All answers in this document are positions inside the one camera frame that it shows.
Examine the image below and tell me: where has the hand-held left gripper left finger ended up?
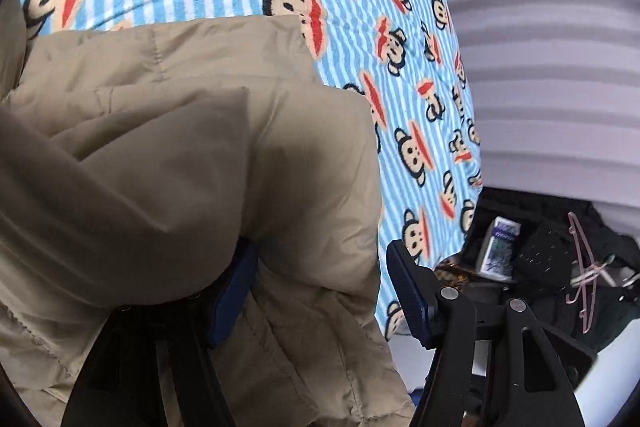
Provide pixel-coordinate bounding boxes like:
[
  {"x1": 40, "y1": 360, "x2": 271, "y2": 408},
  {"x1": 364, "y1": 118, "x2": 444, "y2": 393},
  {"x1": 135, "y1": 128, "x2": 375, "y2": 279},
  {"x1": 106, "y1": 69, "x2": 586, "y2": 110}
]
[{"x1": 60, "y1": 239, "x2": 258, "y2": 427}]

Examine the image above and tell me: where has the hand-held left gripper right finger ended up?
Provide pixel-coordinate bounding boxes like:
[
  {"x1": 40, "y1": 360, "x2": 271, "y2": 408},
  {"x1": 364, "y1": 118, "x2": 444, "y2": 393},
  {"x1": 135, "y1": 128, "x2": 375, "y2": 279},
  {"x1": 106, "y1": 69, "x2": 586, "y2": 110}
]
[{"x1": 386, "y1": 239, "x2": 598, "y2": 427}]

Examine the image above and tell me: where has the beige padded jacket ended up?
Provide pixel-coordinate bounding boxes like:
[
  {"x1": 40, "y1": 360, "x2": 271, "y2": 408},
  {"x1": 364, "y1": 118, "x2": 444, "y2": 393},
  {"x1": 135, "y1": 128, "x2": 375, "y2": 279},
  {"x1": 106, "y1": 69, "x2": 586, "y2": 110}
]
[{"x1": 0, "y1": 0, "x2": 416, "y2": 427}]

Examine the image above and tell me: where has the black bag with clothes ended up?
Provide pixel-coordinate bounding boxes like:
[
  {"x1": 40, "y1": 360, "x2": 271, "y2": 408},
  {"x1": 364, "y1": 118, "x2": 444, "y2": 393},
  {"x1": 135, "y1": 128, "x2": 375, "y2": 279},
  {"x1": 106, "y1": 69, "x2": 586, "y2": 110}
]
[{"x1": 434, "y1": 187, "x2": 640, "y2": 355}]

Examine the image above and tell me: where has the pink clothes hanger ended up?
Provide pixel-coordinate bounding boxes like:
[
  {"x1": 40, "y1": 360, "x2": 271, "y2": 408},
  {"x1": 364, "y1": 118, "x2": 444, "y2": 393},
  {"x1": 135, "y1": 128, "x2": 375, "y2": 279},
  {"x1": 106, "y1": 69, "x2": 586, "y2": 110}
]
[{"x1": 564, "y1": 211, "x2": 621, "y2": 329}]

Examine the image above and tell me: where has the white and blue box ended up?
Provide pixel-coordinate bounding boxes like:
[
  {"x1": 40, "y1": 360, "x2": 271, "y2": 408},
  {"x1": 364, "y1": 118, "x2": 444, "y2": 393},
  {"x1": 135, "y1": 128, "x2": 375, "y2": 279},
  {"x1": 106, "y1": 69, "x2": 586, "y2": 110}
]
[{"x1": 477, "y1": 216, "x2": 523, "y2": 283}]

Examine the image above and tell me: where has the grey striped cloth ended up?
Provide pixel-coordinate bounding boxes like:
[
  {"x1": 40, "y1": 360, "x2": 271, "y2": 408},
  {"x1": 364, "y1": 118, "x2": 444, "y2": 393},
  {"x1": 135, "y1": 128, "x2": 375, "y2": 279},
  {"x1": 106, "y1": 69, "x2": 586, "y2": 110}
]
[{"x1": 435, "y1": 0, "x2": 640, "y2": 238}]

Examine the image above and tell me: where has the monkey print striped blanket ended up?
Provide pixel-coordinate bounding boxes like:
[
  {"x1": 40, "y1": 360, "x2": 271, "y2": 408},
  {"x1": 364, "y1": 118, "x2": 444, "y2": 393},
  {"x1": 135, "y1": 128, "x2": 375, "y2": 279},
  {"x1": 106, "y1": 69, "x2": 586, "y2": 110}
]
[{"x1": 14, "y1": 0, "x2": 485, "y2": 342}]

